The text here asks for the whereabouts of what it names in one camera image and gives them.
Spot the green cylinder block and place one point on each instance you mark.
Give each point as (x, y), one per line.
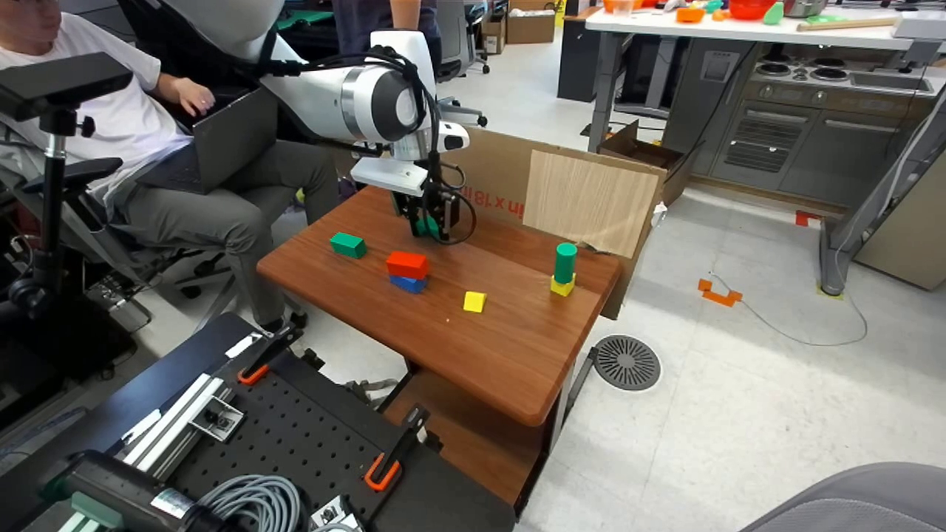
(566, 260)

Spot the yellow block under cylinder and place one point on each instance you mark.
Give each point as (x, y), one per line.
(562, 287)

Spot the yellow cube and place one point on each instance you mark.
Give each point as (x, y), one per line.
(475, 303)

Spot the standing person in dark clothes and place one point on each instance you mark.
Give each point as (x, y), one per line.
(359, 19)

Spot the orange floor object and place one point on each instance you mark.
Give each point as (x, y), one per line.
(710, 293)

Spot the toy kitchen cabinet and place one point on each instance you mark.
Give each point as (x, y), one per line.
(800, 123)

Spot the blue block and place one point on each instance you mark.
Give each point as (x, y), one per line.
(408, 284)

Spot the orange handled clamp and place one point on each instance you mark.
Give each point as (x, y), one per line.
(268, 350)
(386, 467)

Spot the white workbench table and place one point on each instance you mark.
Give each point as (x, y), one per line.
(850, 232)

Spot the orange handled clamp far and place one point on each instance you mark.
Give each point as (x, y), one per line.
(268, 350)

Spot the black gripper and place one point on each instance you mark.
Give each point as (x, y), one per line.
(438, 203)

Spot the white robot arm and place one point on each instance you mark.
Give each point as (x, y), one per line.
(377, 102)

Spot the red block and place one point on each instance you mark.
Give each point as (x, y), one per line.
(405, 265)

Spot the wooden side table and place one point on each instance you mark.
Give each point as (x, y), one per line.
(488, 380)

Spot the green rectangular block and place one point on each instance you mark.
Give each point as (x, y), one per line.
(347, 243)

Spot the aluminium extrusion rail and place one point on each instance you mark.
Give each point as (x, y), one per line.
(164, 439)

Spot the brown cardboard box far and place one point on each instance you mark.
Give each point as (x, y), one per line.
(529, 22)

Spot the seated person in white shirt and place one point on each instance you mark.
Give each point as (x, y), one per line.
(161, 192)

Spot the orange handled clamp near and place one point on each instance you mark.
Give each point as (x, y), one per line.
(386, 467)

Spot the round floor drain cover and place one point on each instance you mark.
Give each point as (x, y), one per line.
(625, 362)

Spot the grey chair corner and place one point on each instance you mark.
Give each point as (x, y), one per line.
(871, 497)

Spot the green curved block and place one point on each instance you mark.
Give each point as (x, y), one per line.
(429, 225)

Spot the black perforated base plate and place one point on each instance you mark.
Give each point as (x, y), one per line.
(296, 423)

